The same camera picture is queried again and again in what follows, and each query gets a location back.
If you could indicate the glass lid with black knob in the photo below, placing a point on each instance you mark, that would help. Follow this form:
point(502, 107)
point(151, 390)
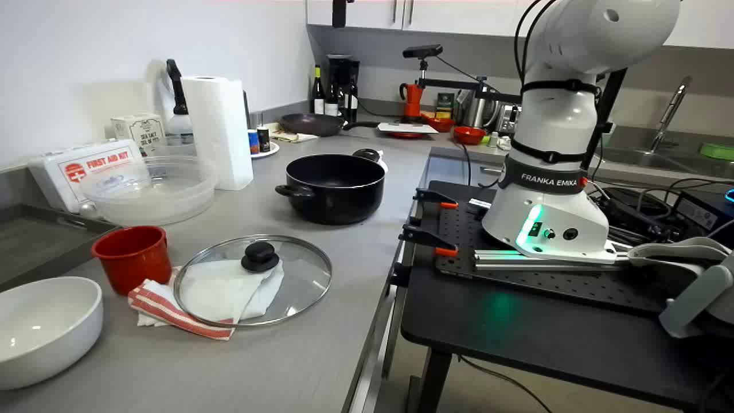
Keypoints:
point(301, 278)

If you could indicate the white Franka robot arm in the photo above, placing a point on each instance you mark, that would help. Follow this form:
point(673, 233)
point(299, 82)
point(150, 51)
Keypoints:
point(550, 115)

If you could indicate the black cooking pot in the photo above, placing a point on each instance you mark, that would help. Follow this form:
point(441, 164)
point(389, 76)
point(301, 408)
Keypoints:
point(336, 198)

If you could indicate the white plate with red food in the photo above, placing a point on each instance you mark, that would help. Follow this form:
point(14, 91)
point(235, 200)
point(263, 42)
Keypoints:
point(403, 130)

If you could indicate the dark frying pan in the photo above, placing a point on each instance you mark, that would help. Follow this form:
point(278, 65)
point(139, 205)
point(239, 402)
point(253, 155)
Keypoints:
point(310, 124)

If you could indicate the yellow patterned cloth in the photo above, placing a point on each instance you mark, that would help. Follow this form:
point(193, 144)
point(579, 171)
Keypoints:
point(293, 137)

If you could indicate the white label strip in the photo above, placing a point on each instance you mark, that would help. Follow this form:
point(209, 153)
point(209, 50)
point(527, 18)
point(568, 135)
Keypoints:
point(480, 205)

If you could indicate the red bowl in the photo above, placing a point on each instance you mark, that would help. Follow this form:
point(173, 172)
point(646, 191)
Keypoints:
point(441, 123)
point(469, 137)

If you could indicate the white round plate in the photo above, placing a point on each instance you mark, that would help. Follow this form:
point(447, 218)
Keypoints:
point(268, 153)

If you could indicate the red pitcher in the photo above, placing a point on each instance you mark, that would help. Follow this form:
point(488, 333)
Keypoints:
point(412, 104)

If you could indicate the black coffee machine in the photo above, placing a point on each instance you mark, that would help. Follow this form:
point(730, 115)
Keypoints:
point(345, 89)

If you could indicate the dark wine bottle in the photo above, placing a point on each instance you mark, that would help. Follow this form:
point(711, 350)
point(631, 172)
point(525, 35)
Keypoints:
point(317, 96)

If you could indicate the dark spice jar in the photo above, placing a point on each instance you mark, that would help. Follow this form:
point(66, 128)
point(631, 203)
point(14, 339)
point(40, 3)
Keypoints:
point(263, 139)

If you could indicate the blue spice jar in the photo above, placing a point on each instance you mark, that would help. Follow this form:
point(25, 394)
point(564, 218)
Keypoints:
point(253, 140)

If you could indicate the steel kettle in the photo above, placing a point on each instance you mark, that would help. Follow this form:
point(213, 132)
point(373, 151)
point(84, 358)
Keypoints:
point(477, 112)

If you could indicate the white paper towel roll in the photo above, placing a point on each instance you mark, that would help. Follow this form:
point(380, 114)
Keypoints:
point(221, 130)

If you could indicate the spray bottle with black trigger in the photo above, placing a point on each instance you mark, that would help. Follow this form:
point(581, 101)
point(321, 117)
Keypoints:
point(178, 128)

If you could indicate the clear plastic container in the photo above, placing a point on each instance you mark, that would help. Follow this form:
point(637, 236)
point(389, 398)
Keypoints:
point(151, 203)

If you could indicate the black table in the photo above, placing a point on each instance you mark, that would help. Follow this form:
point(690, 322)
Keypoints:
point(535, 345)

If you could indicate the red striped white towel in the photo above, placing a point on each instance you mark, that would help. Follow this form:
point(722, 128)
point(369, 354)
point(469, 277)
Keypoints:
point(164, 306)

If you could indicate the red cup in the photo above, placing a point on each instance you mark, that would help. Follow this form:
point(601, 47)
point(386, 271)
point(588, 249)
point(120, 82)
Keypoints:
point(133, 264)

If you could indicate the small white box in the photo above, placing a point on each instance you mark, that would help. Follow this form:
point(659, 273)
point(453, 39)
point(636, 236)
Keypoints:
point(138, 132)

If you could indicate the steel sink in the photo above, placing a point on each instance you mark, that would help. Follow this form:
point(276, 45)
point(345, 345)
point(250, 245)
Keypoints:
point(649, 159)

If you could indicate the white first aid kit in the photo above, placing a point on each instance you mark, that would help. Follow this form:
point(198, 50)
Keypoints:
point(75, 172)

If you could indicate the steel faucet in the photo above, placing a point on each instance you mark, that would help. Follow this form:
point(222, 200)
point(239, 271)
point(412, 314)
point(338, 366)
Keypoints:
point(667, 115)

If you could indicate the black electronics box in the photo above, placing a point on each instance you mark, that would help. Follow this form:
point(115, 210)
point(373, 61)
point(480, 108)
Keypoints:
point(699, 214)

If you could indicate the white bowl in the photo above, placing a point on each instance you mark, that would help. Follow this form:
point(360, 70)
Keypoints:
point(47, 328)

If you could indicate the green sponge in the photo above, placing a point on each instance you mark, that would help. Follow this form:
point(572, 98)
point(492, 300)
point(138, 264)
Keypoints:
point(717, 153)

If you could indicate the black camera on stand arm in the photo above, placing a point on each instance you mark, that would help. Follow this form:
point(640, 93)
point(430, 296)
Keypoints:
point(423, 51)

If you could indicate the silver aluminium rail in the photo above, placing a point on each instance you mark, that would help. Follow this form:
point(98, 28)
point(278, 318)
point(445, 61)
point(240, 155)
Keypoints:
point(535, 257)

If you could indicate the white wall cabinet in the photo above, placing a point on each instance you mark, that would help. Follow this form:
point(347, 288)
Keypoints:
point(458, 14)

